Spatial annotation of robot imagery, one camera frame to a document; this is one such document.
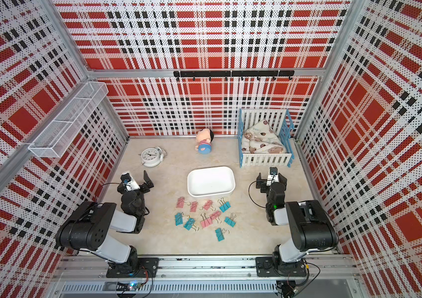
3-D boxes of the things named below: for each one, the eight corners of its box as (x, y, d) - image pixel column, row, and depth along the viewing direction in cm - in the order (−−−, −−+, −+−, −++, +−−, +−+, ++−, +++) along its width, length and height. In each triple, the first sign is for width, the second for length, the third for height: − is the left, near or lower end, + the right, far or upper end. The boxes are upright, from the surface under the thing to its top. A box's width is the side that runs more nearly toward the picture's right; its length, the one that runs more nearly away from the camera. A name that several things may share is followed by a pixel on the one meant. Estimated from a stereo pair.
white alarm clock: (139, 167, 108) (136, 162, 104) (145, 151, 116) (142, 146, 112) (163, 167, 108) (160, 161, 104) (166, 151, 116) (164, 146, 112)
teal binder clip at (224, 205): (222, 213, 90) (222, 209, 87) (215, 204, 93) (215, 201, 90) (230, 207, 92) (230, 203, 89) (223, 199, 95) (223, 195, 92)
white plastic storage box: (186, 200, 95) (185, 195, 90) (190, 172, 106) (189, 166, 101) (235, 200, 95) (235, 195, 90) (233, 172, 106) (234, 166, 101)
